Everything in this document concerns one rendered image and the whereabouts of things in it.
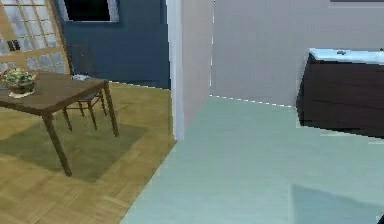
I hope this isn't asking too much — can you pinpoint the dark wooden chair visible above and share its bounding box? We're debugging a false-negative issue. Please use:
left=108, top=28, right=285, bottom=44
left=61, top=44, right=108, bottom=132

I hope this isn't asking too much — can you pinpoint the brown wooden table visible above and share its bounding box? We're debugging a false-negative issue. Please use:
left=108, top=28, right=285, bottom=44
left=0, top=71, right=120, bottom=178

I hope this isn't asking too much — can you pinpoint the dark cabinet with pale top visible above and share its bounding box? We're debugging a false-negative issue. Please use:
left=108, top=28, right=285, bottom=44
left=296, top=47, right=384, bottom=138

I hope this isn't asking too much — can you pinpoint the flower bowl centrepiece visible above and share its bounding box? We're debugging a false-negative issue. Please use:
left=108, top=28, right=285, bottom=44
left=0, top=67, right=42, bottom=99

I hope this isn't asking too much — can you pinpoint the wooden glass-paned door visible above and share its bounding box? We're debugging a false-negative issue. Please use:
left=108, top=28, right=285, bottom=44
left=0, top=0, right=71, bottom=76

